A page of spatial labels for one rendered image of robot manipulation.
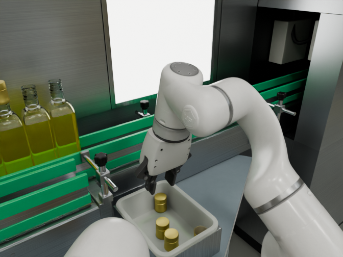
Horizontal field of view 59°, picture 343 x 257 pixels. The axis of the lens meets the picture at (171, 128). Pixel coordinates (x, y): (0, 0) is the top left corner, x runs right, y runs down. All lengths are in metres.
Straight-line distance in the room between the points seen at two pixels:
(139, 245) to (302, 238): 0.22
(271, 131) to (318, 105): 0.74
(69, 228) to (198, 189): 0.43
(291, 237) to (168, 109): 0.27
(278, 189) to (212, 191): 0.54
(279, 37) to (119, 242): 1.21
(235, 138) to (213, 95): 0.66
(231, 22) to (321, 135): 0.54
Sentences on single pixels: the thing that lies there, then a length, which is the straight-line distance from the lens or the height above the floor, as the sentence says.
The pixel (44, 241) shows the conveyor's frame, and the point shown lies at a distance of 0.74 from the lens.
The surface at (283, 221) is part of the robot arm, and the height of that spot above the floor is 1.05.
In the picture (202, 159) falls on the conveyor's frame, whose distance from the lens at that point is 1.03.
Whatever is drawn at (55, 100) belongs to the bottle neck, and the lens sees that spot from 0.75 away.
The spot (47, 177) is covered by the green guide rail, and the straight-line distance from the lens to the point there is 0.76.
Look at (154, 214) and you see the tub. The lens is 0.87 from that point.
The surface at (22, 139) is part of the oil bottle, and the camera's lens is 0.74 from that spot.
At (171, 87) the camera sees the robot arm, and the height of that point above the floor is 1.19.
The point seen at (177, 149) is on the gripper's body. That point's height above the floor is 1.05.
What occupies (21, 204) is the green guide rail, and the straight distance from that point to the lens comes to 0.69.
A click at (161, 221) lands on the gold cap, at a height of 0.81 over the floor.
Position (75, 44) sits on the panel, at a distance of 0.87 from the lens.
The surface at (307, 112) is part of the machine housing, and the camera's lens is 1.28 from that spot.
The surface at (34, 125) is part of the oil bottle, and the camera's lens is 0.73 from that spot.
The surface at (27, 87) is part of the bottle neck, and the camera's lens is 0.74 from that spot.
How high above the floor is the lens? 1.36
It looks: 27 degrees down
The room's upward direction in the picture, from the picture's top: straight up
